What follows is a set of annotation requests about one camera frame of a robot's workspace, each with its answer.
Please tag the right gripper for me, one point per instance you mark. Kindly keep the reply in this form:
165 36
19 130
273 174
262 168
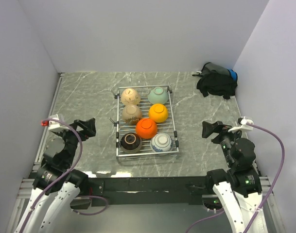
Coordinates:
217 126

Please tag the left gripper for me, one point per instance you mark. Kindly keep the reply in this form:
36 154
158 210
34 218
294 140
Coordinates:
88 126

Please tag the dark brown bowl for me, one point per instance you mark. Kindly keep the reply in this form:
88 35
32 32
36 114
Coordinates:
131 143

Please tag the white and blue floral bowl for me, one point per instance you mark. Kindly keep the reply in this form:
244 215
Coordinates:
161 144

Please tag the yellow bowl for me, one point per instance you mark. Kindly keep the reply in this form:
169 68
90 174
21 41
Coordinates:
158 113

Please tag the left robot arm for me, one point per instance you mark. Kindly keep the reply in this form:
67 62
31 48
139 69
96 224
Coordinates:
57 182

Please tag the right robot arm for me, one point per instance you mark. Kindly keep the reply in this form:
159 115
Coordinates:
239 189

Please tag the tan bowl with floral band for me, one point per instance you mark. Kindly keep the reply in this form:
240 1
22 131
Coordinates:
131 114

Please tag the black cloth bundle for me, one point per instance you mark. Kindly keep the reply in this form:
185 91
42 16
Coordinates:
216 80

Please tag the beige bowl with brown marks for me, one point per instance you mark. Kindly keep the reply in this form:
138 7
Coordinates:
130 97

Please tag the pale green celadon bowl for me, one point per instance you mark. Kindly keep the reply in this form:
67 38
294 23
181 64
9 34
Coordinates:
158 95

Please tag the black base bar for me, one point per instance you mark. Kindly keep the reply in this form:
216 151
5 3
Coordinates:
152 190

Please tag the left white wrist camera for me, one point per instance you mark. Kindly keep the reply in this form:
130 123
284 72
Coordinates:
53 126

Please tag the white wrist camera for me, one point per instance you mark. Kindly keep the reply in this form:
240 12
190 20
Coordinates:
53 126
244 124

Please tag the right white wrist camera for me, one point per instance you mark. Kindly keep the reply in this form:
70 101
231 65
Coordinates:
244 124

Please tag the metal wire dish rack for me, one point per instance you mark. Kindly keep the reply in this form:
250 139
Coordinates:
168 126

